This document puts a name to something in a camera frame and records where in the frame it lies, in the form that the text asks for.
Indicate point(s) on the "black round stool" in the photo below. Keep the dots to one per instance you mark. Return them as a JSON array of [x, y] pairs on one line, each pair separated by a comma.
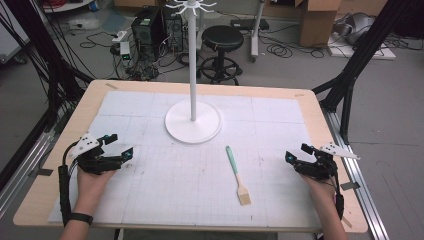
[[222, 53]]

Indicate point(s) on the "black wristband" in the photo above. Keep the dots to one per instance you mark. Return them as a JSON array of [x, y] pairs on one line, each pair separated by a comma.
[[81, 217]]

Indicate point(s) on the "person's right hand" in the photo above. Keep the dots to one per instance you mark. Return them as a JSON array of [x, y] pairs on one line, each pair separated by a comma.
[[320, 190]]

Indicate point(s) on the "black metal frame stand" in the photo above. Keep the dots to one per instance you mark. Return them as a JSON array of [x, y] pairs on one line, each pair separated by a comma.
[[43, 66], [360, 66]]

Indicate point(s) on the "white stand leg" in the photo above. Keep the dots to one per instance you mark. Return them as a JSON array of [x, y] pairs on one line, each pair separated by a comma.
[[256, 30]]

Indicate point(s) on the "black computer tower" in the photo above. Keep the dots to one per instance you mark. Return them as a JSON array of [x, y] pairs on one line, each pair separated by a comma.
[[156, 31]]

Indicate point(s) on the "white power strip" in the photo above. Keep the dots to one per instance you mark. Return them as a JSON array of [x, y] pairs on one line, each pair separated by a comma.
[[120, 36]]

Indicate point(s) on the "person's left hand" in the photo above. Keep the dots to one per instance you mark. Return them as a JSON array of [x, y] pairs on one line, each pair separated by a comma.
[[92, 184]]

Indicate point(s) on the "cardboard box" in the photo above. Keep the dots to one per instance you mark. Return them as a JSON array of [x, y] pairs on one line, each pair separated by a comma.
[[316, 21]]

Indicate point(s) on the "white hook stand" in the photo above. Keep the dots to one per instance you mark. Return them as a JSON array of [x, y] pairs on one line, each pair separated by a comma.
[[193, 116]]

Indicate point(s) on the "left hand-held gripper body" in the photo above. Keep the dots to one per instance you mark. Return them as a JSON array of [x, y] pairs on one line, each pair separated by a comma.
[[95, 156]]

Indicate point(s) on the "white grid mat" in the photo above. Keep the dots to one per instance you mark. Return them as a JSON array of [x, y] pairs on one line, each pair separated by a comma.
[[200, 186]]

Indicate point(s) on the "aluminium rail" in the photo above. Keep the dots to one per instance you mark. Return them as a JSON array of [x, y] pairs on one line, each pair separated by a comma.
[[358, 180], [23, 170]]

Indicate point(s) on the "wooden table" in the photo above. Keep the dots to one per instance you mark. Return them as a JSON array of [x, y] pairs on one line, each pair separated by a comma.
[[43, 186]]

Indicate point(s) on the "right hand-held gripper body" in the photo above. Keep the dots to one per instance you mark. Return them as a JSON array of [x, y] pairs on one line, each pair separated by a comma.
[[321, 163]]

